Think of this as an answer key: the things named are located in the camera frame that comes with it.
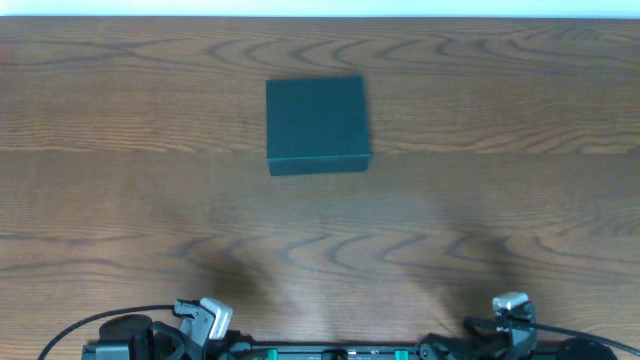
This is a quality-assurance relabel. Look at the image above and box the dark green box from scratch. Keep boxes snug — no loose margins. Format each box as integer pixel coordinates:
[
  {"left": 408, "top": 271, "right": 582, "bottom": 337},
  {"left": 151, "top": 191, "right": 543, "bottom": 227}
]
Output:
[{"left": 265, "top": 76, "right": 372, "bottom": 176}]

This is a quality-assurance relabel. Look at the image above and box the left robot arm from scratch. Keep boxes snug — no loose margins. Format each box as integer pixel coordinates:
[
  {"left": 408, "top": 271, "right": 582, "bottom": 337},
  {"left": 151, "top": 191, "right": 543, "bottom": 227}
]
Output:
[{"left": 82, "top": 299, "right": 229, "bottom": 359}]

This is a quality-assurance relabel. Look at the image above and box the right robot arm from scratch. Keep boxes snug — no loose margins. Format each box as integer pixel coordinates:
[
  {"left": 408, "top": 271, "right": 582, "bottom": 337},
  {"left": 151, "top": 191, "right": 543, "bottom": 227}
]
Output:
[{"left": 417, "top": 300, "right": 617, "bottom": 360}]

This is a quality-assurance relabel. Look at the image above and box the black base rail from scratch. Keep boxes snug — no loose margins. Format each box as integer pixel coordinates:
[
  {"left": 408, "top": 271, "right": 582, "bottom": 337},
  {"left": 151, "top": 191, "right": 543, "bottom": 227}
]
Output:
[{"left": 81, "top": 341, "right": 589, "bottom": 360}]

